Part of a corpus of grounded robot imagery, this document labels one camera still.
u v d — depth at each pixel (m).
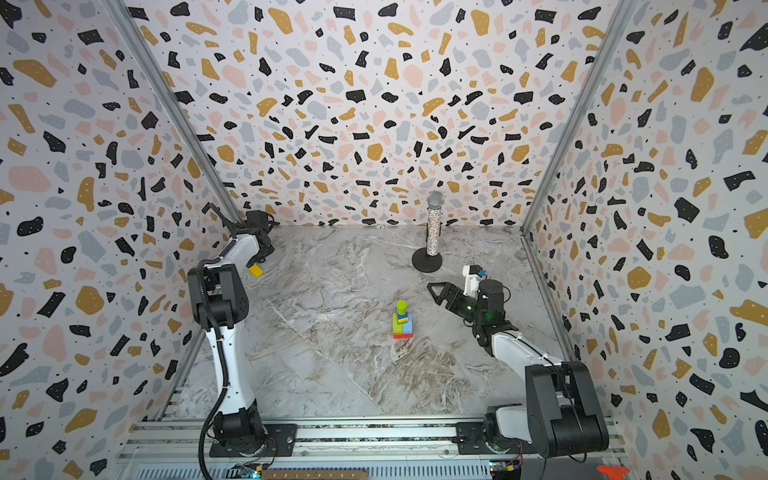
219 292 0.63
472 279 0.81
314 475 0.67
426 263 1.11
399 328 0.90
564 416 0.42
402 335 0.91
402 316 0.87
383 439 0.76
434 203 0.86
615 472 0.69
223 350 0.63
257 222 0.89
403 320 0.89
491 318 0.70
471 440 0.73
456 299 0.78
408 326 0.90
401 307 0.84
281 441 0.73
